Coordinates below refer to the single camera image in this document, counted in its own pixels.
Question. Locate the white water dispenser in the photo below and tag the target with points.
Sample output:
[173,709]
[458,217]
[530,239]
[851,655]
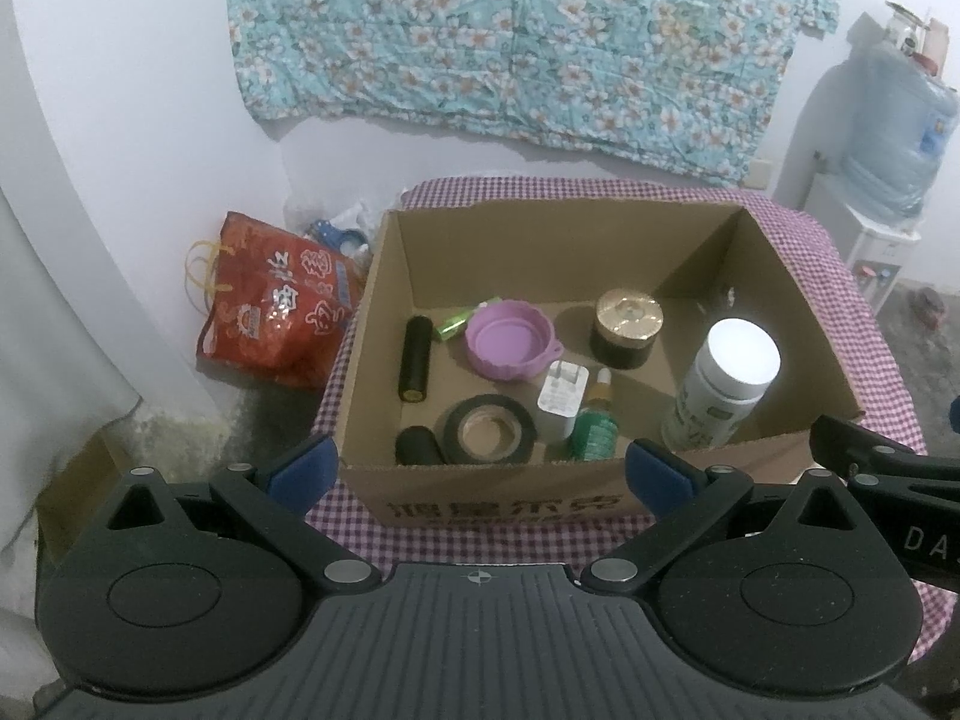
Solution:
[832,225]

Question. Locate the red printed bag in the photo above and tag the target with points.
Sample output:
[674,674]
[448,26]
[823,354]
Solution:
[277,315]

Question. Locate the purple collapsible bowl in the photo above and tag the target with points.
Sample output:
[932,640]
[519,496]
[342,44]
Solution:
[510,334]

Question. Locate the black jar gold lid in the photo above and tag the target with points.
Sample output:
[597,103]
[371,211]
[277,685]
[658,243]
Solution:
[626,345]

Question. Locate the blue and white plastic item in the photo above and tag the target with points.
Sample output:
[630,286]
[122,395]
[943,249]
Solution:
[330,229]

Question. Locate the white charger plug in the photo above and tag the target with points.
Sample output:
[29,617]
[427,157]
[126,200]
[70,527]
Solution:
[559,409]

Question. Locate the purple checked tablecloth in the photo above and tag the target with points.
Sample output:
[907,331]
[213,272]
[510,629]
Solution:
[862,300]

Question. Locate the green battery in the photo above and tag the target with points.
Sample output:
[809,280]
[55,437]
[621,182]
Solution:
[454,326]

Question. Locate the teal floral cloth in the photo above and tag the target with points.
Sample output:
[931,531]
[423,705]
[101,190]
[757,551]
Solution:
[525,37]

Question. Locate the blue water jug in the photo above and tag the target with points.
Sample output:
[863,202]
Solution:
[892,135]

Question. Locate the white wall outlet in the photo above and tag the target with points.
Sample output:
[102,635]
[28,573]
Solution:
[759,175]

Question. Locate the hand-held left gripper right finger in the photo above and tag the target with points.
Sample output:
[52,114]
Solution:
[660,469]

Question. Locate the short black cylinder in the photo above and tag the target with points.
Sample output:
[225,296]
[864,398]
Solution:
[418,446]

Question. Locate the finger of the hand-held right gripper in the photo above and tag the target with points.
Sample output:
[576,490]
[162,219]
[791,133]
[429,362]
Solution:
[855,450]

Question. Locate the brown cardboard box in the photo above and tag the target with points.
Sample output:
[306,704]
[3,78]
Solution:
[562,247]

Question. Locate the long black cylinder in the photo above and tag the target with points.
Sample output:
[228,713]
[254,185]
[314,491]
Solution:
[414,360]

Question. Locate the small white container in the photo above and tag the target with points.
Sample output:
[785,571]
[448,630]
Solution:
[904,26]

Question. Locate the brown cardboard piece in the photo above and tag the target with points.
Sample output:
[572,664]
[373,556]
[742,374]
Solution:
[75,487]

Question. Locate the black tape roll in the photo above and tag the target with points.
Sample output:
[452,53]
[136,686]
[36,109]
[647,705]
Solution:
[448,427]

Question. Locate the white pill bottle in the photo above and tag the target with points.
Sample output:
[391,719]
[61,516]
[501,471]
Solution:
[731,360]

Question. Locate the green dropper bottle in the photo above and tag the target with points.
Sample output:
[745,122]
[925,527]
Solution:
[594,431]

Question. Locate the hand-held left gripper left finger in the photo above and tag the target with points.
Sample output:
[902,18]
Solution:
[307,465]

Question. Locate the white curtain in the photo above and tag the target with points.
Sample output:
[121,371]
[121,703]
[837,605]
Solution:
[52,352]

